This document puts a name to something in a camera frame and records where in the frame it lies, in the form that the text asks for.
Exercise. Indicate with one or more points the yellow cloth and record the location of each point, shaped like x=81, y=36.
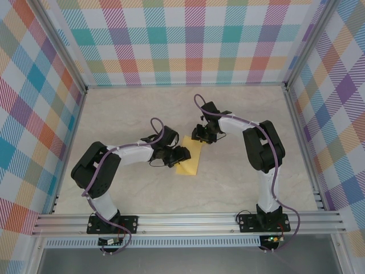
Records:
x=191, y=162

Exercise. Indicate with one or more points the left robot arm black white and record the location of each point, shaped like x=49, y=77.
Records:
x=134, y=155

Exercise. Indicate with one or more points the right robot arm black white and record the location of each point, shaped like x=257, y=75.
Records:
x=231, y=125

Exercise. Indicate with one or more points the grey metal panel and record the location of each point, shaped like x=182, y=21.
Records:
x=185, y=261

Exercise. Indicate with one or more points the thin aluminium frame rail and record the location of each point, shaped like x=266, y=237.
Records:
x=185, y=84

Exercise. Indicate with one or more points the wide aluminium mounting rail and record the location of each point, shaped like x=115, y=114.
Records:
x=185, y=222

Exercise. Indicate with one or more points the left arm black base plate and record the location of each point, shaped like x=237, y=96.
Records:
x=131, y=222

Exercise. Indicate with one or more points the aluminium side frame rail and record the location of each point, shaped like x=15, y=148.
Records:
x=71, y=142
x=303, y=142

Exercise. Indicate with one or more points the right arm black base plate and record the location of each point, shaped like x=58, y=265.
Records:
x=246, y=222

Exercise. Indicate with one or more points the aluminium frame post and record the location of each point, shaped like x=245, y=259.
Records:
x=65, y=48
x=310, y=42

